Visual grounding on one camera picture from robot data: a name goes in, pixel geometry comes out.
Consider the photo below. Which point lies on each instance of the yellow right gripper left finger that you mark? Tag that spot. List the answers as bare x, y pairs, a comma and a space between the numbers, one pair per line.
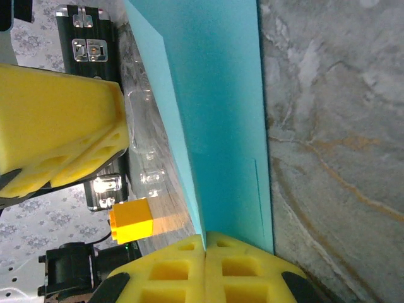
170, 274

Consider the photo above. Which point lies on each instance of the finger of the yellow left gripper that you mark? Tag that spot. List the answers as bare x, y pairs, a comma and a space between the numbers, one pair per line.
57, 110
79, 172

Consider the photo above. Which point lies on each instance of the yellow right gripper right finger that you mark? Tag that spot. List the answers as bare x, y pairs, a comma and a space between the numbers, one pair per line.
249, 274

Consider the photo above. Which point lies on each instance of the light blue paper sheet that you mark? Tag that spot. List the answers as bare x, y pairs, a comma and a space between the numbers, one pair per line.
221, 94

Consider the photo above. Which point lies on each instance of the black hard case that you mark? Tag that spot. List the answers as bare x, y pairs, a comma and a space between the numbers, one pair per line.
91, 31

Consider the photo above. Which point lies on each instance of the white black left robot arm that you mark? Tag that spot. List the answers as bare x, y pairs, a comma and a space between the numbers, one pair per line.
69, 268

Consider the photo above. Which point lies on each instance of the orange toy brick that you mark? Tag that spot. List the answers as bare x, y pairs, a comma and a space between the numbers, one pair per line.
132, 221

